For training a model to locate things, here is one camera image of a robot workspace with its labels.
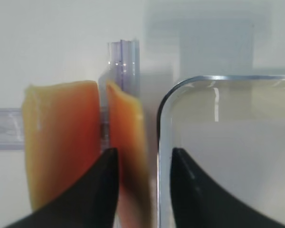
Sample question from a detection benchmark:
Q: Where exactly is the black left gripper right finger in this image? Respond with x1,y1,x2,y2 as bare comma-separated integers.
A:
171,148,285,228

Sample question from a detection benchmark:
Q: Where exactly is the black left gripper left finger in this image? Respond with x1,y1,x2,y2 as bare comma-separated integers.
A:
9,148,119,228

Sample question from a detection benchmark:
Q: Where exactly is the clear acrylic left rack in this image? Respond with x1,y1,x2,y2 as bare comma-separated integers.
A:
0,39,140,151

